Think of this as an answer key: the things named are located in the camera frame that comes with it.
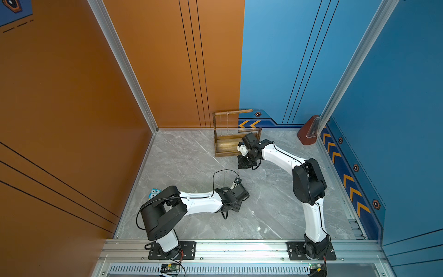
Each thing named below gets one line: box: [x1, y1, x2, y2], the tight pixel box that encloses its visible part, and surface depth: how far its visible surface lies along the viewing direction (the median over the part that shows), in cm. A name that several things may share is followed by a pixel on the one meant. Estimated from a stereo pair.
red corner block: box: [297, 114, 322, 146], surface depth 110 cm
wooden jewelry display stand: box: [212, 109, 262, 158], surface depth 107 cm
